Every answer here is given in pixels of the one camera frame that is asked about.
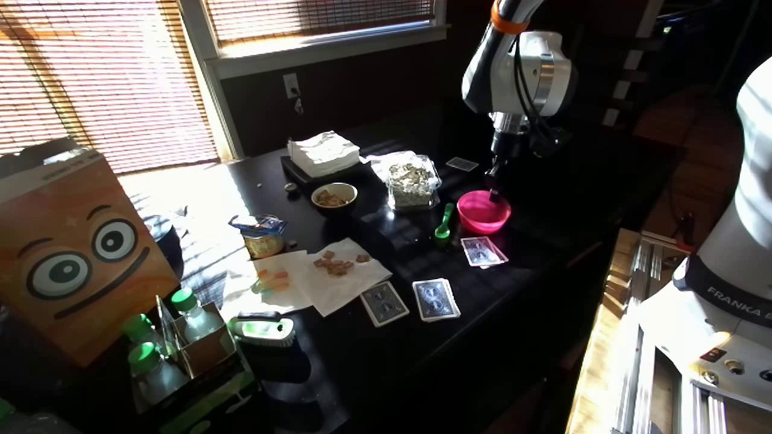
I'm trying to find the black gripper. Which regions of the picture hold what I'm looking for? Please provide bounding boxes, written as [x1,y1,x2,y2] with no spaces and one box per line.
[488,132,532,178]

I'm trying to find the pink plastic bowl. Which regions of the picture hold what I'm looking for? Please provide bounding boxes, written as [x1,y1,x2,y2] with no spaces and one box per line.
[457,191,511,235]

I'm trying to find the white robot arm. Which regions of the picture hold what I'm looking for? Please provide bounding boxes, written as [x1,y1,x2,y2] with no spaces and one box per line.
[462,0,575,178]

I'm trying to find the white bowl of cereal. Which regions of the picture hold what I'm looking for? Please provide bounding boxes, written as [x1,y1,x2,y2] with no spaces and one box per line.
[311,180,361,211]

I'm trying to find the blue playing card deck right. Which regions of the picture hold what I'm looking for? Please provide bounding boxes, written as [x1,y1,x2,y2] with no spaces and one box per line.
[462,235,508,269]

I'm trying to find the blue playing card deck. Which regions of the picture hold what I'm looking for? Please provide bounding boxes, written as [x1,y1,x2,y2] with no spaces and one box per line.
[462,235,508,269]
[412,276,462,323]

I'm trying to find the green plastic spoon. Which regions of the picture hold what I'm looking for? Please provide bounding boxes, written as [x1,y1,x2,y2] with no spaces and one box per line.
[432,203,455,244]

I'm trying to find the black tray under napkins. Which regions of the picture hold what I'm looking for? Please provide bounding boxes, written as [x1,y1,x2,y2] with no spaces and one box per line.
[280,156,368,191]

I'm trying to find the blue playing card deck middle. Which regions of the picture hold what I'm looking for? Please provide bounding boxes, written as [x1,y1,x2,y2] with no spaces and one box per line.
[412,276,462,323]

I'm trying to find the blue playing card left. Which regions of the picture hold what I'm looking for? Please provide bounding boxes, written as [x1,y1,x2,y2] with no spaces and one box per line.
[363,280,411,328]

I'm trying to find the white paper napkin with cereal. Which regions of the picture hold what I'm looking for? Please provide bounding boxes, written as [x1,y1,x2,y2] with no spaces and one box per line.
[257,238,392,316]

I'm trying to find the white green small device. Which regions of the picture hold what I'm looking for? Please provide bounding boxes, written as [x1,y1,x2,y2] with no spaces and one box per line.
[232,319,295,348]

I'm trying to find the green lid glass bottle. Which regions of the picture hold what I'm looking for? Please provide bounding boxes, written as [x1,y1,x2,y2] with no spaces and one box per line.
[172,286,235,373]

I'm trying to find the orange smiley face box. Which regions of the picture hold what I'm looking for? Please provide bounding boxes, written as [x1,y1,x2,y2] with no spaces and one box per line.
[0,138,178,366]

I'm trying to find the wall power outlet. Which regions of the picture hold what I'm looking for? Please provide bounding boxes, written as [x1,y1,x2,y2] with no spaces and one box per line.
[283,73,305,115]

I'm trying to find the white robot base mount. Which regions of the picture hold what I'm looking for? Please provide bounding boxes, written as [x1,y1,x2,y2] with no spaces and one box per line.
[638,285,772,434]

